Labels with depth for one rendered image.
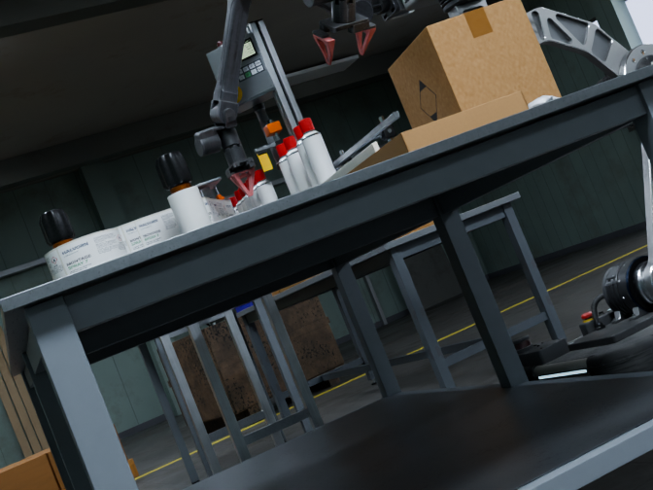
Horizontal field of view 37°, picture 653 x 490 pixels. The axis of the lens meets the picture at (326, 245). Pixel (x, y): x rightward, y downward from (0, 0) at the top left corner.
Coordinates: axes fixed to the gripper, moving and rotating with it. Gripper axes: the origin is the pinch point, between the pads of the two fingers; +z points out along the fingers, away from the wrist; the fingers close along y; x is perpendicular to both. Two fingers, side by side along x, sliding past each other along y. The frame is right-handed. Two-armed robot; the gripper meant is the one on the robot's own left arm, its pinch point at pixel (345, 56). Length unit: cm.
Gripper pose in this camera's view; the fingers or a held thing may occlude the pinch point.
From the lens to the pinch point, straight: 240.2
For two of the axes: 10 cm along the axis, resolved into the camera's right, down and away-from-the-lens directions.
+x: 5.6, 4.2, -7.1
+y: -8.3, 3.3, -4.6
